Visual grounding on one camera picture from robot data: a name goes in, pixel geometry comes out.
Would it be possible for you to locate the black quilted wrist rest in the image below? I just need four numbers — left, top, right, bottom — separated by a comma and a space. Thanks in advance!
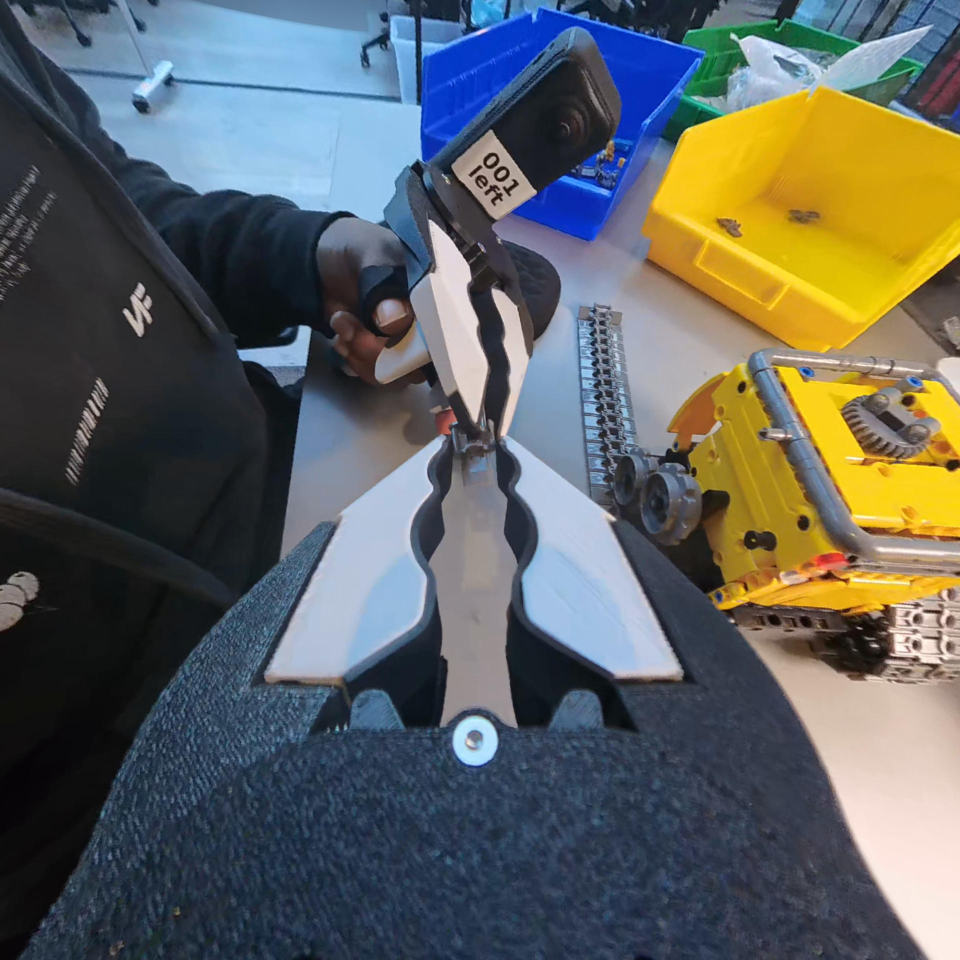
492, 240, 565, 340

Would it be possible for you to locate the yellow toy brick bulldozer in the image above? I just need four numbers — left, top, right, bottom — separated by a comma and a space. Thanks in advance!
608, 348, 960, 684

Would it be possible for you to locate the clear plastic bag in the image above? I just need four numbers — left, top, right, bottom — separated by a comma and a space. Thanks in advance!
735, 27, 934, 109

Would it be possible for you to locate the small grey track link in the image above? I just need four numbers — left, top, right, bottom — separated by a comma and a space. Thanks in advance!
450, 420, 499, 481

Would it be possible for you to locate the chair leg caster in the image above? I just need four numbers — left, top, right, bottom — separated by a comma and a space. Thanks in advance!
132, 57, 178, 115

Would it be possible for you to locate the grey toy track chain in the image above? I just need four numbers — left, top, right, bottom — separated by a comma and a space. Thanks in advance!
578, 305, 639, 511
840, 593, 960, 684

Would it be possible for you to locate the person's left forearm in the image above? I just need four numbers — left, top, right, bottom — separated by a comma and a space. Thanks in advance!
83, 143, 354, 349

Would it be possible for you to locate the person's left hand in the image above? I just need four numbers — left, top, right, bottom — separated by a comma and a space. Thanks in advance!
315, 215, 417, 385

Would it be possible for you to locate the green storage bin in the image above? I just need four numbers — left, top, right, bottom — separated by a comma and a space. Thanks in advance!
660, 15, 924, 144

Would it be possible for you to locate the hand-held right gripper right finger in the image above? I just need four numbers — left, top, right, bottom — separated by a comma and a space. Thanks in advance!
495, 438, 685, 685

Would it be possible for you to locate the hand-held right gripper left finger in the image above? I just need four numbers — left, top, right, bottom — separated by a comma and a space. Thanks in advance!
263, 438, 459, 688

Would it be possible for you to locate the blue storage bin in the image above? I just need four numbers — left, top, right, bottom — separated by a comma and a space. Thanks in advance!
420, 8, 703, 241

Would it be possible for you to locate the yellow storage bin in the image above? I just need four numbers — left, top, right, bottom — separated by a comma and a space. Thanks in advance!
642, 86, 960, 354

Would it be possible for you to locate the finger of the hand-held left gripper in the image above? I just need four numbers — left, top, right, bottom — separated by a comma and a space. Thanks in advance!
413, 225, 490, 433
480, 278, 534, 438

